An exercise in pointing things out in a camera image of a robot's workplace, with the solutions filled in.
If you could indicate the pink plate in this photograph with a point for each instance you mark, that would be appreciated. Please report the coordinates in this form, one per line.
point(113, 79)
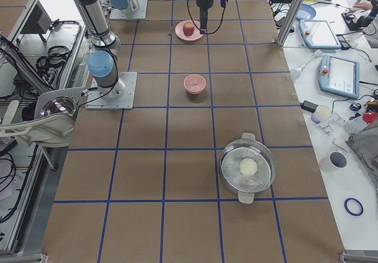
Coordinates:
point(179, 31)

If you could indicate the aluminium frame post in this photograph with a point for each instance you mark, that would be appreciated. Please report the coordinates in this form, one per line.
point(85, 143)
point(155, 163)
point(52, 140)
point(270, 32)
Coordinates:
point(287, 24)

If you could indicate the white steamed bun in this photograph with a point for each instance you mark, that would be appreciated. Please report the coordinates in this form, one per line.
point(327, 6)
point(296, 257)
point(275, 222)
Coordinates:
point(248, 167)

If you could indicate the black power adapter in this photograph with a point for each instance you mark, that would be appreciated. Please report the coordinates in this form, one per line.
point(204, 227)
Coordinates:
point(308, 106)

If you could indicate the red apple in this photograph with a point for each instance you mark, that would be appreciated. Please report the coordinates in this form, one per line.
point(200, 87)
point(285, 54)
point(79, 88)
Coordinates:
point(188, 29)

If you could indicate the grey cloth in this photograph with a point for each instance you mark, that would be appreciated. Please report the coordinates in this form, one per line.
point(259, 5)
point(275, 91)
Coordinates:
point(364, 145)

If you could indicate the blue teach pendant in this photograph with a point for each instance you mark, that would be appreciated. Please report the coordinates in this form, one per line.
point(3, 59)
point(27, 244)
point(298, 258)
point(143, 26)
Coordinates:
point(339, 76)
point(317, 34)

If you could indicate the white purple cup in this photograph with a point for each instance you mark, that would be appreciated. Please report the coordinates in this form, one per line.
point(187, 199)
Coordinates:
point(321, 112)

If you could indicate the pink bowl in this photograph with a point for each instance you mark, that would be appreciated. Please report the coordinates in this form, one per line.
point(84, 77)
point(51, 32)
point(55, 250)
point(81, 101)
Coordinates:
point(194, 84)

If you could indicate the upper blue teach pendant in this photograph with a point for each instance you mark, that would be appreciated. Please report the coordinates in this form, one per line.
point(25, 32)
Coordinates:
point(317, 34)

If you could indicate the lower blue teach pendant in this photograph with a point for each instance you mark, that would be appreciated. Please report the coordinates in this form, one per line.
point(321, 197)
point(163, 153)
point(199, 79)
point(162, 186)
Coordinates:
point(339, 76)

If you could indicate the blue plate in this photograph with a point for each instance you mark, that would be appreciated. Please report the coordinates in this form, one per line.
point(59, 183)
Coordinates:
point(305, 12)

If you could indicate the steel steamer pot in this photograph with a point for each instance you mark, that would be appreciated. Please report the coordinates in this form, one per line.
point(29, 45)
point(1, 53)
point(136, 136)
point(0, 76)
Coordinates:
point(245, 187)

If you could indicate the white cup dark inside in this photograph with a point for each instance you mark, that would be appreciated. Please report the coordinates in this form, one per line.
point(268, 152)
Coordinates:
point(333, 162)

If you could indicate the glass pot lid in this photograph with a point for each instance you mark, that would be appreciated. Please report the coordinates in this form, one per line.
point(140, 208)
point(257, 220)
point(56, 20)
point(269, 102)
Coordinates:
point(61, 104)

